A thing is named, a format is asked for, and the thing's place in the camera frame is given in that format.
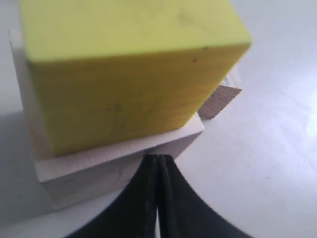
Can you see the yellow painted wooden cube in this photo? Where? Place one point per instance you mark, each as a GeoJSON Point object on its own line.
{"type": "Point", "coordinates": [106, 71]}

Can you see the medium plain wooden cube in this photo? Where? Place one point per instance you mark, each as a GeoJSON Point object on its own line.
{"type": "Point", "coordinates": [226, 91]}

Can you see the large plain wooden cube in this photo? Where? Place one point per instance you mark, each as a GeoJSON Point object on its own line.
{"type": "Point", "coordinates": [79, 177]}

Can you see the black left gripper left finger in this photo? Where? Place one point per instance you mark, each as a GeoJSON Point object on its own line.
{"type": "Point", "coordinates": [133, 213]}

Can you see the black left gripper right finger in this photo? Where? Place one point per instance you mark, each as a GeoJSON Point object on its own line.
{"type": "Point", "coordinates": [182, 213]}

